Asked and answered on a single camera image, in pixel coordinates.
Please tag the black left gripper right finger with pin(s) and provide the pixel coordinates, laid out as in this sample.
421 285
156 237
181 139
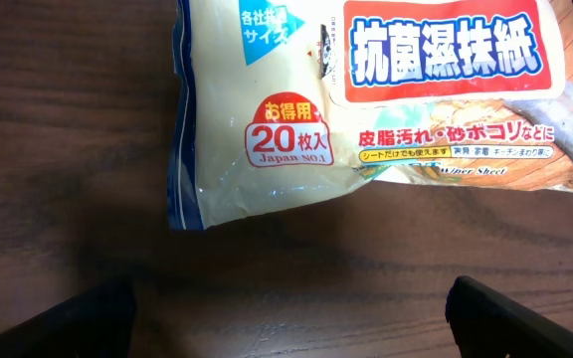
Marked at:
486 323

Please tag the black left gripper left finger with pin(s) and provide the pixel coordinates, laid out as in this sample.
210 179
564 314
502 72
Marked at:
95 323

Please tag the wet wipes pack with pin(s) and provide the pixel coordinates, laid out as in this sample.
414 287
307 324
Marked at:
289 103

